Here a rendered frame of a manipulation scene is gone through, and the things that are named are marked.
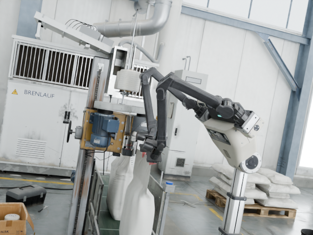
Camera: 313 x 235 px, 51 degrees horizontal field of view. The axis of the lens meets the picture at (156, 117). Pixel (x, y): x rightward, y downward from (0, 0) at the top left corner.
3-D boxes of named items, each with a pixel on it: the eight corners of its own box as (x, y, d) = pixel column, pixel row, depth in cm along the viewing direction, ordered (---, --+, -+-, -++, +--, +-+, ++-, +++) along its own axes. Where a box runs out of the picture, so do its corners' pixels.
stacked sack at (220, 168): (256, 179, 539) (257, 171, 538) (219, 176, 523) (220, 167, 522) (243, 172, 580) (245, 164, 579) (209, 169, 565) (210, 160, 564)
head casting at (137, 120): (156, 152, 274) (162, 117, 273) (128, 149, 267) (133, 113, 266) (147, 146, 303) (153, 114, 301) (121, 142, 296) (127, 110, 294)
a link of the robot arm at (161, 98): (165, 89, 180) (167, 80, 189) (154, 88, 181) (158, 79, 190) (165, 150, 204) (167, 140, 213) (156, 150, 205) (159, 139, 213)
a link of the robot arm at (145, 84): (148, 73, 228) (146, 72, 238) (140, 75, 227) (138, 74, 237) (157, 133, 237) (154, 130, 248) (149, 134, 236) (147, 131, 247)
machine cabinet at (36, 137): (139, 187, 556) (159, 63, 545) (-9, 174, 492) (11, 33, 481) (126, 169, 667) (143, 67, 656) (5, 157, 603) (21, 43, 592)
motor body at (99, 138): (111, 149, 243) (116, 116, 242) (90, 147, 239) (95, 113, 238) (108, 145, 258) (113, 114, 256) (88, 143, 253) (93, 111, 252)
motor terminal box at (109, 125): (117, 136, 240) (120, 120, 240) (106, 135, 233) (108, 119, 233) (112, 134, 247) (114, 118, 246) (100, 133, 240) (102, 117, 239)
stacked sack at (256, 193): (268, 201, 505) (270, 192, 504) (231, 198, 484) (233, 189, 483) (252, 193, 545) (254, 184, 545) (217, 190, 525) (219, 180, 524)
